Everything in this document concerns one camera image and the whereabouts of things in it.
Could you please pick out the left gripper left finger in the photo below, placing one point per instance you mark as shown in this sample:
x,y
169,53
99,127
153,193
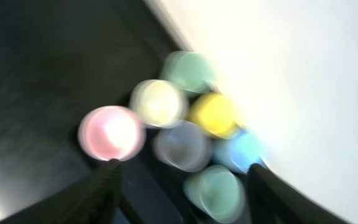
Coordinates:
x,y
82,199

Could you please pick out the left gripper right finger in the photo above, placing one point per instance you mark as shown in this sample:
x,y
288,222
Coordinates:
x,y
275,202

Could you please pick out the pink cup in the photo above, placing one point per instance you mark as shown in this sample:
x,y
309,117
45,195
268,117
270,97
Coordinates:
x,y
104,133

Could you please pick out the green cup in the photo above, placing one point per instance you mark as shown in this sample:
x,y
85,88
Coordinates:
x,y
188,71
216,193

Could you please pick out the blue cup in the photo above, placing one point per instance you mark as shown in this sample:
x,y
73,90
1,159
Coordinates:
x,y
238,149

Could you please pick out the black tray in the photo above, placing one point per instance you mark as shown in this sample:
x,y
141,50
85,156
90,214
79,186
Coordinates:
x,y
154,199

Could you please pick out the yellow cup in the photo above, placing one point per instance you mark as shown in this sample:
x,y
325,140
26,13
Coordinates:
x,y
213,115

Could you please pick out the grey cup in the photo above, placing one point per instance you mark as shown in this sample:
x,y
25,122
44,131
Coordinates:
x,y
182,146

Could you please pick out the white cup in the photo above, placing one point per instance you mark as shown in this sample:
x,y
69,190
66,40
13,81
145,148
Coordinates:
x,y
158,104

